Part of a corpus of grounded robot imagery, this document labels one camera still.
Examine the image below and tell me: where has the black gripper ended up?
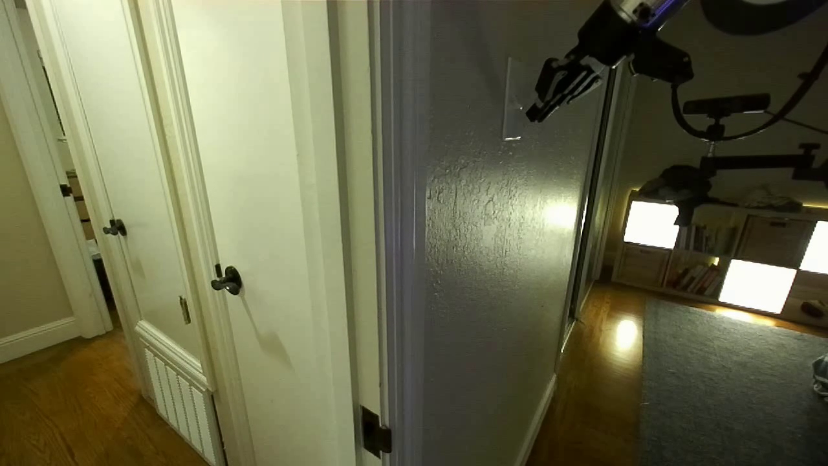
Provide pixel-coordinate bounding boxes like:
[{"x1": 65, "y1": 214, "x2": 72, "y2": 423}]
[{"x1": 524, "y1": 34, "x2": 692, "y2": 121}]

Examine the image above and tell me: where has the white wall light switch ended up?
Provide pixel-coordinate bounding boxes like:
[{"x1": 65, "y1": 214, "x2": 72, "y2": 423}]
[{"x1": 502, "y1": 56, "x2": 524, "y2": 142}]

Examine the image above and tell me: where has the cube shelf with lit bins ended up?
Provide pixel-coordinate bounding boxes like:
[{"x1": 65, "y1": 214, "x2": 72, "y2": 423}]
[{"x1": 612, "y1": 194, "x2": 828, "y2": 328}]

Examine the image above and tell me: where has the white panel door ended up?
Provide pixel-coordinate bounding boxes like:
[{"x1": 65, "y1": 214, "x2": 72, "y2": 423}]
[{"x1": 136, "y1": 0, "x2": 356, "y2": 466}]

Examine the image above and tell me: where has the grey area rug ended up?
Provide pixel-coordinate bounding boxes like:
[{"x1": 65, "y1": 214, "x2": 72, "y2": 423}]
[{"x1": 638, "y1": 304, "x2": 828, "y2": 466}]

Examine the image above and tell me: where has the black door hinge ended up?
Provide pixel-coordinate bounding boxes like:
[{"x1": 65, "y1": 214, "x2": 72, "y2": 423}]
[{"x1": 360, "y1": 406, "x2": 389, "y2": 456}]

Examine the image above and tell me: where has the black closet door knob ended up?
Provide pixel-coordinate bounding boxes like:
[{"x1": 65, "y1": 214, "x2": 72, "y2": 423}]
[{"x1": 101, "y1": 218, "x2": 126, "y2": 238}]

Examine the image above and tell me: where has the white closet door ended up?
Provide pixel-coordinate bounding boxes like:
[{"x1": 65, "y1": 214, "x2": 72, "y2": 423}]
[{"x1": 26, "y1": 0, "x2": 210, "y2": 401}]

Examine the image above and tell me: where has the robot arm with blue ring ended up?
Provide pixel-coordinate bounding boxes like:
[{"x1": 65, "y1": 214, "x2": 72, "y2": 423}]
[{"x1": 577, "y1": 0, "x2": 686, "y2": 66}]

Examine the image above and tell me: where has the black camera on mount arm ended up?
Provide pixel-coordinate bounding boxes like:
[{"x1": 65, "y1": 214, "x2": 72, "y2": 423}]
[{"x1": 642, "y1": 91, "x2": 828, "y2": 209}]

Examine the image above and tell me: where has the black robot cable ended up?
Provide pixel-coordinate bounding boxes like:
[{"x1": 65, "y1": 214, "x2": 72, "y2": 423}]
[{"x1": 669, "y1": 41, "x2": 828, "y2": 144}]

